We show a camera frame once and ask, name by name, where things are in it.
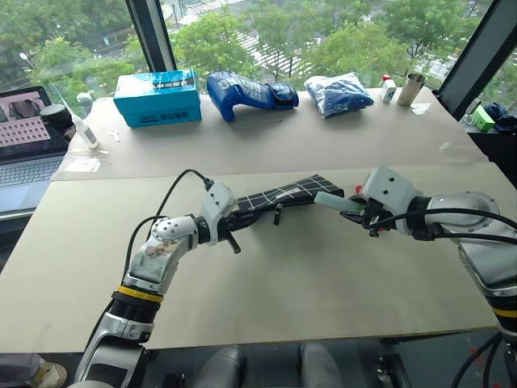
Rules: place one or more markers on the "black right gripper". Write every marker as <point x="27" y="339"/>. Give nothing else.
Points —
<point x="377" y="218"/>

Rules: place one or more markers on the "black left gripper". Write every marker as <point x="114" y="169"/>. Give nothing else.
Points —
<point x="238" y="221"/>

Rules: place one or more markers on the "black white grid pouch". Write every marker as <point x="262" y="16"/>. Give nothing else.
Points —
<point x="307" y="188"/>

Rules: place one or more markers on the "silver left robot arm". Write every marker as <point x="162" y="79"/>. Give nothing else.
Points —
<point x="141" y="266"/>

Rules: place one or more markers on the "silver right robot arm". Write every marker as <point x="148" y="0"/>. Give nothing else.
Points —
<point x="480" y="250"/>

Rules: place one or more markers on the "blue cloth in plastic bag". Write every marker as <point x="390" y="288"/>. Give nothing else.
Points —
<point x="337" y="95"/>

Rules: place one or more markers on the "clear plastic wrapper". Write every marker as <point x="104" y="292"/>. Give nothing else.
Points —
<point x="456" y="147"/>
<point x="420" y="108"/>

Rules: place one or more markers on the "small white red-capped bottle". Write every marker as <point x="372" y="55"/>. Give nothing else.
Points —
<point x="387" y="91"/>

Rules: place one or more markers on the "metal cup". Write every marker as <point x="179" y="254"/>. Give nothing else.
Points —
<point x="410" y="91"/>

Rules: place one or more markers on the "blue boxing glove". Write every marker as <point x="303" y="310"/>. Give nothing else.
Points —
<point x="242" y="95"/>

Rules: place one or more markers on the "dark rounded shape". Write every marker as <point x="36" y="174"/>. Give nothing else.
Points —
<point x="222" y="369"/>

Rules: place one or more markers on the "black side table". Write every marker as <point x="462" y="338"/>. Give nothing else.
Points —
<point x="494" y="145"/>

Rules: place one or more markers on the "green box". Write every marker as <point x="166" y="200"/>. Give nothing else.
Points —
<point x="484" y="119"/>

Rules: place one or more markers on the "blue cardboard box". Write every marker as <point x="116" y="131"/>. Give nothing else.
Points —
<point x="157" y="99"/>

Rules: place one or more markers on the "small clear plastic scrap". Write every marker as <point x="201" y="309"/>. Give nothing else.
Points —
<point x="115" y="135"/>

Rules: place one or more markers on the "dark blue cloth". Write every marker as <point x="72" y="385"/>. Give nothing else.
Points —
<point x="503" y="117"/>

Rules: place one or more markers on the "small clear plastic packet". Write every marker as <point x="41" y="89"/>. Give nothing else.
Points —
<point x="82" y="165"/>

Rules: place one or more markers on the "white squeeze bottle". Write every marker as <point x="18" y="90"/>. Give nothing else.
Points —
<point x="85" y="131"/>

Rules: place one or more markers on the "grey-green round object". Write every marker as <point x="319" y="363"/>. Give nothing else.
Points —
<point x="85" y="103"/>

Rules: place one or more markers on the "black round speaker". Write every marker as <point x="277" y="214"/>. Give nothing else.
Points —
<point x="56" y="117"/>

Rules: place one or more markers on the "open laptop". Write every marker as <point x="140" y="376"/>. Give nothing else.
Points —
<point x="24" y="157"/>

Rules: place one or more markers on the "person's white shoe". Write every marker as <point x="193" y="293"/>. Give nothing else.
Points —
<point x="50" y="376"/>

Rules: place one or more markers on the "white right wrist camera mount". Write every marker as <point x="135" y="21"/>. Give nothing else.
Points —
<point x="389" y="188"/>

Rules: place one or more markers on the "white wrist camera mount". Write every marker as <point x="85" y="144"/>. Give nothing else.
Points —
<point x="217" y="200"/>
<point x="389" y="188"/>

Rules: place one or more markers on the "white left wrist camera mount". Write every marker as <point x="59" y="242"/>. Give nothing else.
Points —
<point x="217" y="200"/>

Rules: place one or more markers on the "black window frame post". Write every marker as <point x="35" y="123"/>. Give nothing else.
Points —
<point x="476" y="52"/>
<point x="151" y="34"/>

